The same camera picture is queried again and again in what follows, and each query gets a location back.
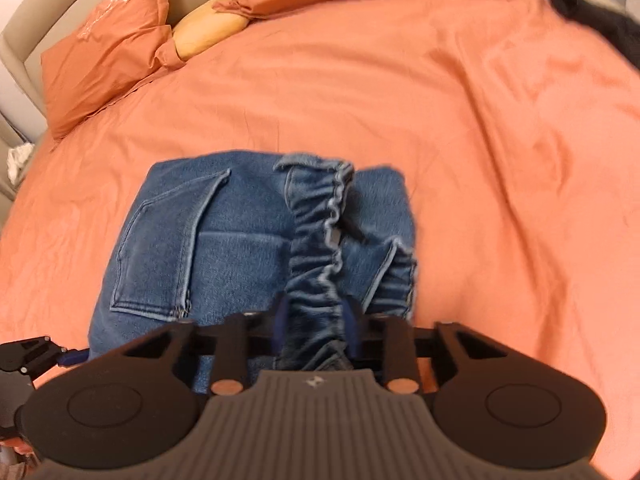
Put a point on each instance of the yellow cushion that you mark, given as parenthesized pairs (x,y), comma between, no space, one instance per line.
(210,27)

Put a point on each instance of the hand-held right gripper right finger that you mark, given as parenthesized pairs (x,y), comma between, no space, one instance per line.
(351,327)

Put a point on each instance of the black jacket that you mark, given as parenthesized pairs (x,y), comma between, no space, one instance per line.
(600,17)

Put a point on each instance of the blue jeans pants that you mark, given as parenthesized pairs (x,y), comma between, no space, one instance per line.
(240,245)

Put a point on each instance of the white crumpled cloth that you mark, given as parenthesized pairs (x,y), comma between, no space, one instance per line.
(19,162)

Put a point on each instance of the beige padded headboard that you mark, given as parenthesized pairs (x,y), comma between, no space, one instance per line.
(30,25)

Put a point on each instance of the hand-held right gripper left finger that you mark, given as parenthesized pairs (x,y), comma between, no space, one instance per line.
(281,327)

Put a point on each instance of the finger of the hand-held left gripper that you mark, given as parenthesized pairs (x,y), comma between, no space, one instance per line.
(30,352)

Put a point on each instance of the bed with orange sheet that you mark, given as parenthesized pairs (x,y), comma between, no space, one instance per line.
(450,135)

